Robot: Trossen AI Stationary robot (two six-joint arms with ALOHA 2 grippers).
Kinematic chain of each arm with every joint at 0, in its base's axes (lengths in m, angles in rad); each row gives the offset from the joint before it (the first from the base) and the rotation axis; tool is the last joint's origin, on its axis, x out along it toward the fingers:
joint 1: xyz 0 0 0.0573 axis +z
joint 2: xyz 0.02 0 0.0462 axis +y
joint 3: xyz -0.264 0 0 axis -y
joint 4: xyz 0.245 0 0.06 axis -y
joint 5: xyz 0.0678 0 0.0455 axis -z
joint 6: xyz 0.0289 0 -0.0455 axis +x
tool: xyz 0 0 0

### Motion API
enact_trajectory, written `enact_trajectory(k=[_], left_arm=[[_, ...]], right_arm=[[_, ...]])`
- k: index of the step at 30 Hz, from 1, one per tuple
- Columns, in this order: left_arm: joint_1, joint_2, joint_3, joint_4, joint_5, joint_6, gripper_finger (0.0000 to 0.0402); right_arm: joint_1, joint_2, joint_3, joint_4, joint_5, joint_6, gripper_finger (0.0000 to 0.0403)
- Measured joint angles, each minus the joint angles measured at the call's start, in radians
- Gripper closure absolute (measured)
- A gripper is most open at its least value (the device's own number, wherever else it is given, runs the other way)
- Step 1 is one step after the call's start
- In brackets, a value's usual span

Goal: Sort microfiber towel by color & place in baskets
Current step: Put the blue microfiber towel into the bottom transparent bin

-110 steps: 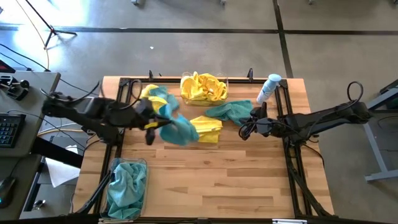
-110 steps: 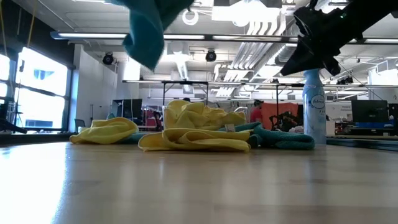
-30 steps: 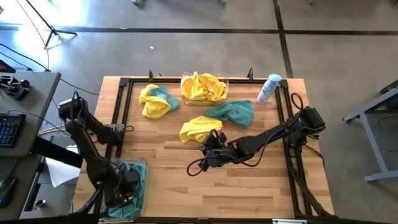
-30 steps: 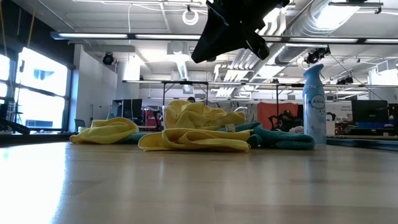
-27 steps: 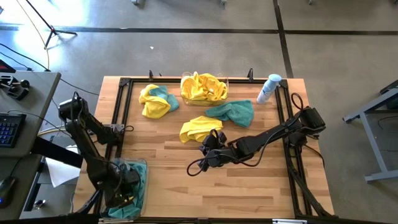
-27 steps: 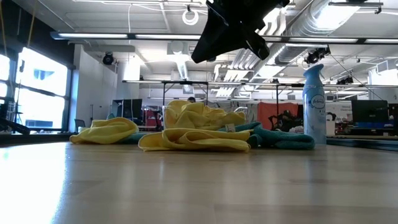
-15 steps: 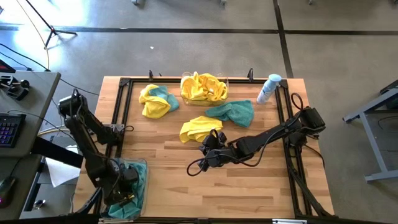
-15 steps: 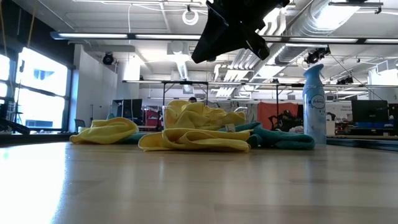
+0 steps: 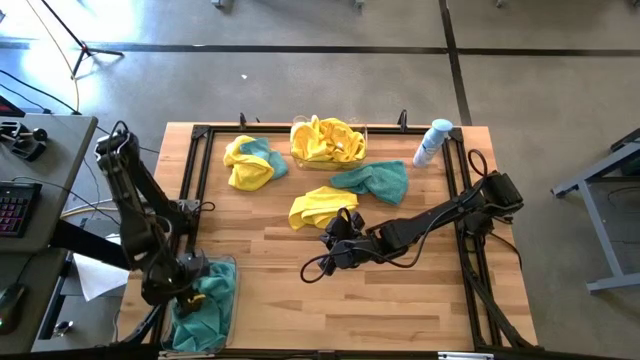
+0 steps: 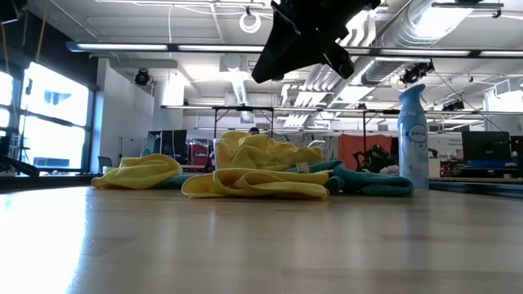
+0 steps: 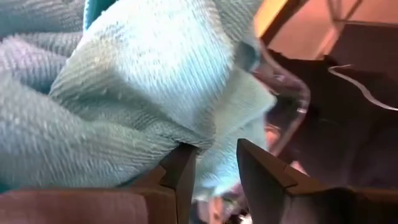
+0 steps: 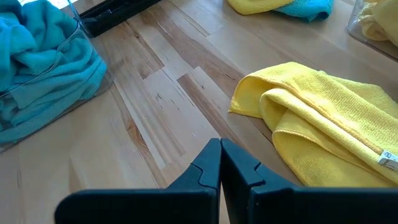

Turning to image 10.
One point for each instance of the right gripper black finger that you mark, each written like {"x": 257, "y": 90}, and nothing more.
{"x": 300, "y": 57}
{"x": 278, "y": 51}

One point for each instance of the teal microfiber towel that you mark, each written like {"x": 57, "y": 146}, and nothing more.
{"x": 175, "y": 182}
{"x": 376, "y": 185}

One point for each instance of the person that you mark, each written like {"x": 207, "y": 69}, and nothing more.
{"x": 254, "y": 131}

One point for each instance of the clear plastic basket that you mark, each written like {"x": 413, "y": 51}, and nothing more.
{"x": 318, "y": 147}

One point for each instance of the black spotlight cluster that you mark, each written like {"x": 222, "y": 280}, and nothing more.
{"x": 412, "y": 74}

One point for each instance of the orange cloth cover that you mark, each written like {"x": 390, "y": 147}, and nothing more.
{"x": 351, "y": 149}

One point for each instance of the black equipment heap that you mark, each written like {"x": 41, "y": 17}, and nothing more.
{"x": 374, "y": 157}

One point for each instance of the black round ceiling spotlight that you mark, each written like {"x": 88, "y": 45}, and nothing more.
{"x": 141, "y": 77}

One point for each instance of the light blue Febreze spray bottle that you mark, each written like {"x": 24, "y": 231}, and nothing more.
{"x": 412, "y": 155}

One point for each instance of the long overhead light bar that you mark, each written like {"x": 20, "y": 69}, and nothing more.
{"x": 122, "y": 47}

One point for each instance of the dark office chair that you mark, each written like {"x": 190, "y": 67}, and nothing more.
{"x": 105, "y": 160}

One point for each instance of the silver ventilation duct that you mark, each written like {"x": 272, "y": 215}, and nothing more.
{"x": 392, "y": 45}

